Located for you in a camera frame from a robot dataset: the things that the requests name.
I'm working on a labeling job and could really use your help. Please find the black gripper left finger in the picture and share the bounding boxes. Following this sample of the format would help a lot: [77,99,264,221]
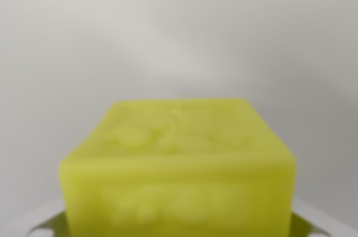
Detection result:
[23,196,70,237]

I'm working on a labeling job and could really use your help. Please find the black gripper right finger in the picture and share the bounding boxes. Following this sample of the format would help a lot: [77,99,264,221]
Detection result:
[290,195,336,237]

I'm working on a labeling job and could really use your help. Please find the yellow embossed cube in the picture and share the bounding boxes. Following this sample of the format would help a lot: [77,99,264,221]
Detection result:
[58,97,297,237]

